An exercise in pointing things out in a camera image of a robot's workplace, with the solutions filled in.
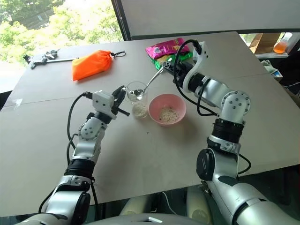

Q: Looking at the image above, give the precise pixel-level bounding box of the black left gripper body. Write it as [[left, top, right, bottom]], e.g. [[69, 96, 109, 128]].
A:
[[111, 88, 125, 111]]

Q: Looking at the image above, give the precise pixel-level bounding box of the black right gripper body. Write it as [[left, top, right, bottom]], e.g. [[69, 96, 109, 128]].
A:
[[172, 59, 195, 82]]

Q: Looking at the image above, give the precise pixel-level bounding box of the clear glass mug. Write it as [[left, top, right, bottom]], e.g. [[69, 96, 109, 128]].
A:
[[123, 81, 149, 120]]

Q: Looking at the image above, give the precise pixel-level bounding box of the silver metal spoon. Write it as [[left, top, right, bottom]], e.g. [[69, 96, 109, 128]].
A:
[[128, 66, 166, 97]]

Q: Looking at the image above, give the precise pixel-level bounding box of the oatmeal heap in mug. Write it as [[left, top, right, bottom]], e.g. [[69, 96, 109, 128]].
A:
[[132, 90, 148, 119]]

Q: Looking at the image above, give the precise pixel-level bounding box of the pink bowl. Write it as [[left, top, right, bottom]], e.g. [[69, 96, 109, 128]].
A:
[[148, 93, 188, 128]]

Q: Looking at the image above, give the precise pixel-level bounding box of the oatmeal heap in bowl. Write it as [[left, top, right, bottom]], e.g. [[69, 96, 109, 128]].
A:
[[159, 106, 181, 123]]

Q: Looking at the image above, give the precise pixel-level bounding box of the green snack packet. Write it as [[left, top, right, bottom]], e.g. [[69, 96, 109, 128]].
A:
[[150, 52, 194, 70]]

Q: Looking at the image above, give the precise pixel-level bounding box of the magenta snack packet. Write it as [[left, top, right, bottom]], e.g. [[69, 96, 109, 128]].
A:
[[145, 38, 191, 58]]

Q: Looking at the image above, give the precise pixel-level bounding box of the large white board panel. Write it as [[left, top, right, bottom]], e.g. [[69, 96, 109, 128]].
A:
[[119, 0, 300, 41]]

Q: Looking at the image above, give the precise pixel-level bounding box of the silver metal bar tool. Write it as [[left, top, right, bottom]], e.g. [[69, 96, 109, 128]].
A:
[[23, 54, 79, 70]]

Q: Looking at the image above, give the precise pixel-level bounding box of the bunch of keys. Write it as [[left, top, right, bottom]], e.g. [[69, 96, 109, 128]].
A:
[[41, 48, 61, 64]]

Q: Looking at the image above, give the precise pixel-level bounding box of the brown cardboard box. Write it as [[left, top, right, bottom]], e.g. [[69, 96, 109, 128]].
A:
[[248, 32, 282, 55]]

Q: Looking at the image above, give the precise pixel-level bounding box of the pale rounded shape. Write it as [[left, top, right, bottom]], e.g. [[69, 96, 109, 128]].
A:
[[186, 186, 215, 224], [119, 195, 157, 217]]

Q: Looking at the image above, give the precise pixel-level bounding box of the bottle with orange liquid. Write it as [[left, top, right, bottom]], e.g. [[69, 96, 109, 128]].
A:
[[272, 32, 294, 54]]

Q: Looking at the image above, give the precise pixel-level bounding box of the silver robot torso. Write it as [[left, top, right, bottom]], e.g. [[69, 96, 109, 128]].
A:
[[14, 211, 189, 225]]

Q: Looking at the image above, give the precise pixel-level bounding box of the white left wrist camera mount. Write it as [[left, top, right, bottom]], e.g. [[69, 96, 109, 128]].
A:
[[92, 91, 117, 120]]

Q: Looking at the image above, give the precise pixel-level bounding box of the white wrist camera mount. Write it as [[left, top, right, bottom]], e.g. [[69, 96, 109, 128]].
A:
[[182, 41, 210, 95], [92, 91, 117, 120]]

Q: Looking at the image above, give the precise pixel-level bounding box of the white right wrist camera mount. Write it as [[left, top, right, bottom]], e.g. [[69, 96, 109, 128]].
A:
[[182, 41, 210, 95]]

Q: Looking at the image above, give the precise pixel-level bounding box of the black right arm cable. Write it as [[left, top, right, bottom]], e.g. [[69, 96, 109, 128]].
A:
[[173, 38, 253, 176]]

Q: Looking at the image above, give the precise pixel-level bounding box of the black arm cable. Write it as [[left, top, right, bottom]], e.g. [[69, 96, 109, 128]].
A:
[[173, 38, 253, 176], [38, 91, 99, 213]]

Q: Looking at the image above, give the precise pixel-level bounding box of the orange drawstring bag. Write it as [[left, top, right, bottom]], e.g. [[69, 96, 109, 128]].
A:
[[71, 49, 127, 82]]

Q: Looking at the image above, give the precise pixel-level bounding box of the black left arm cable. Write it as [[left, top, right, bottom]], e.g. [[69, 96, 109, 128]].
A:
[[38, 91, 99, 213]]

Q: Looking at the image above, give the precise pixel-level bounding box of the black window frame post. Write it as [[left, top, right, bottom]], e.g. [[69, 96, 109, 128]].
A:
[[110, 0, 132, 43]]

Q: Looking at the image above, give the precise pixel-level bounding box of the thin white cable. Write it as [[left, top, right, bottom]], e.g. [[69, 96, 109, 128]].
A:
[[161, 191, 175, 215]]

